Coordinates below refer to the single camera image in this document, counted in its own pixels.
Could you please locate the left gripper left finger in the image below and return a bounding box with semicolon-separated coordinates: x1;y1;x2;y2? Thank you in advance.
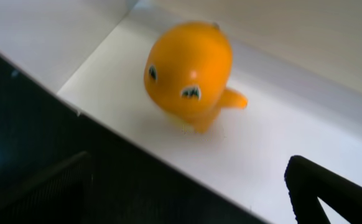
0;151;93;224

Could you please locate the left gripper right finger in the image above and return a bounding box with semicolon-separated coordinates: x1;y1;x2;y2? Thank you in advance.
284;154;362;224

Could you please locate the yellow rubber duck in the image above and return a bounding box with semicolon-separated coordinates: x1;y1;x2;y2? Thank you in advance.
142;20;249;135

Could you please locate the white shelf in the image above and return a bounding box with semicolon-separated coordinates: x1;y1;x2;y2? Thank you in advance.
0;0;362;224

